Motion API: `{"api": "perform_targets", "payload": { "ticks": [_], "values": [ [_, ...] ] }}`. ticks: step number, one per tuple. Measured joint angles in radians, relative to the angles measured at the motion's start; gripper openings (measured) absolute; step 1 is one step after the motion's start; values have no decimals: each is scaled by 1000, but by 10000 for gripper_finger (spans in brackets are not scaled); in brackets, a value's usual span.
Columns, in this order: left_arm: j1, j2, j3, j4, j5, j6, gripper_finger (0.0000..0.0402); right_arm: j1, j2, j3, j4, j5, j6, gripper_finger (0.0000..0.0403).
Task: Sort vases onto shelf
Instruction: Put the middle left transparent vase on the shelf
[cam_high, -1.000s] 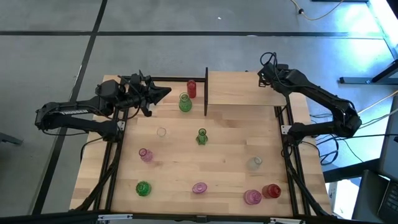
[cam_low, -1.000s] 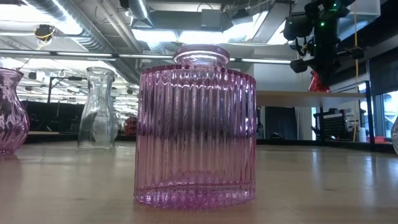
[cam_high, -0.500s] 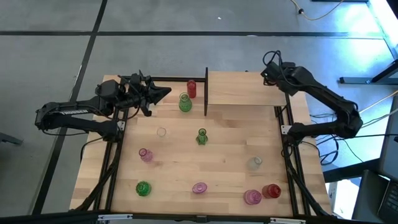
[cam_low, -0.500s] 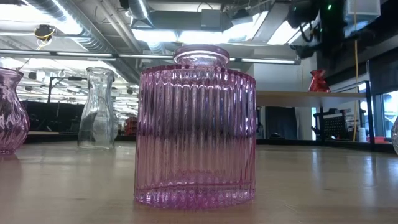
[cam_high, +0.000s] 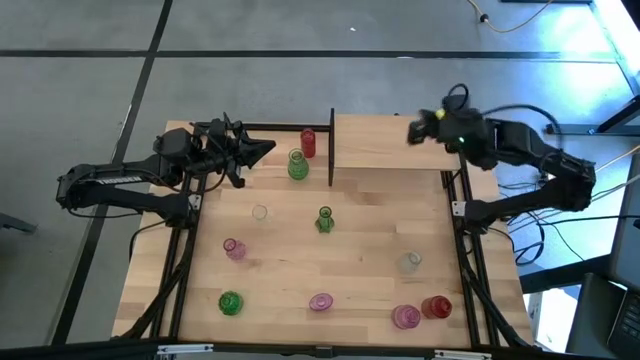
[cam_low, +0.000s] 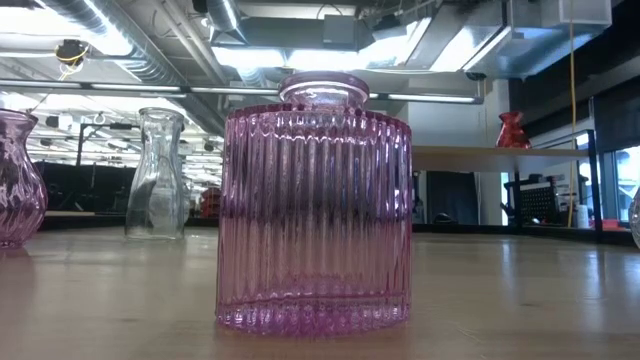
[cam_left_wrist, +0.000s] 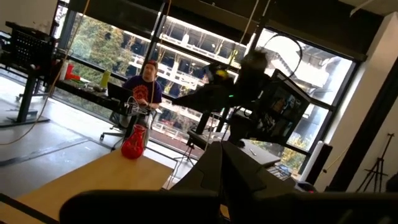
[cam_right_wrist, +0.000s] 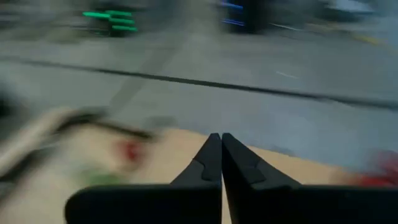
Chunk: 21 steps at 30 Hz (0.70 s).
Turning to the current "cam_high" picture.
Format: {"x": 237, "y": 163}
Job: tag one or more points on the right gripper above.
{"x": 465, "y": 135}

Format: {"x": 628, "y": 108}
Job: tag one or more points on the grey furniture foot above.
{"x": 15, "y": 222}

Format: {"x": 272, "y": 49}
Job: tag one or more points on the pink ribbed squat glass jar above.
{"x": 321, "y": 302}

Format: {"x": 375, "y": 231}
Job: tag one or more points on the red bottle-shaped glass vase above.
{"x": 436, "y": 307}

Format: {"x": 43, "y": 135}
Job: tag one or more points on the black metal shelf leg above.
{"x": 331, "y": 160}

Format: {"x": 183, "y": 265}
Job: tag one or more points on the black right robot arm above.
{"x": 530, "y": 202}

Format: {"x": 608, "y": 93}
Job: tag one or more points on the long silver frame bracket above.
{"x": 185, "y": 348}
{"x": 462, "y": 355}

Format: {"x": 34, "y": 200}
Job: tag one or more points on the black laptop keyboard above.
{"x": 630, "y": 325}

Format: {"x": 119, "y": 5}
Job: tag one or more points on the black desk foot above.
{"x": 615, "y": 120}

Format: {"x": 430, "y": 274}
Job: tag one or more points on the clear cut-glass vase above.
{"x": 409, "y": 262}

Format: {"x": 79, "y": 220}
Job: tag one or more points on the red slim ribbed vase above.
{"x": 308, "y": 142}

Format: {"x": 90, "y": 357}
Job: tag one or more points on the pink swirl glass vase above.
{"x": 234, "y": 248}

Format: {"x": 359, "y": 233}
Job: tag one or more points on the pink ribbed bottle vase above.
{"x": 405, "y": 316}

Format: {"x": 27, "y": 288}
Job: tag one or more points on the wooden shelf board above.
{"x": 390, "y": 142}

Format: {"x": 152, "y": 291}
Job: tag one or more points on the clear tall smooth vase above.
{"x": 260, "y": 212}

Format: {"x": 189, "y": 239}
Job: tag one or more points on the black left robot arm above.
{"x": 120, "y": 179}

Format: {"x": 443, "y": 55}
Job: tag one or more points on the green wide-rim glass vase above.
{"x": 298, "y": 167}

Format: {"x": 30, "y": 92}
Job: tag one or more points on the black aluminium rig frame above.
{"x": 285, "y": 128}

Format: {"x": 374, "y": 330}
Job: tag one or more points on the grey monitor back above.
{"x": 627, "y": 235}

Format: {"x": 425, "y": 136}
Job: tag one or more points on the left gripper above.
{"x": 215, "y": 147}

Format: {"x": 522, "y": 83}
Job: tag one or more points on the green angular-base glass vase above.
{"x": 325, "y": 220}

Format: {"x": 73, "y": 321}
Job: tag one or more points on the green round squat vase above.
{"x": 230, "y": 303}

